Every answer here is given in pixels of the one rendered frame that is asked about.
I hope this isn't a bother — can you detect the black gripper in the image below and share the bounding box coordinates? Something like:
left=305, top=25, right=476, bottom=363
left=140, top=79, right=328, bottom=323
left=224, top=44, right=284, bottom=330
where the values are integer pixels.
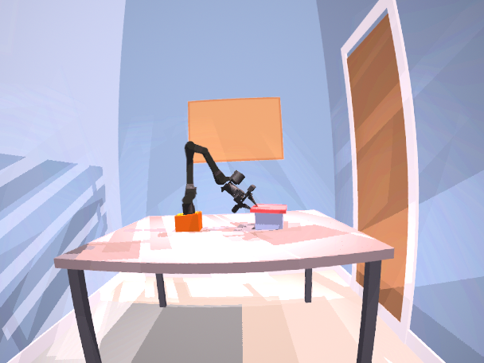
left=231, top=185, right=258, bottom=214

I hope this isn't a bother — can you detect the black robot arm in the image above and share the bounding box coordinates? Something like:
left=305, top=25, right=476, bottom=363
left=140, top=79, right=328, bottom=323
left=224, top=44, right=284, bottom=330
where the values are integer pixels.
left=182, top=141, right=245, bottom=215

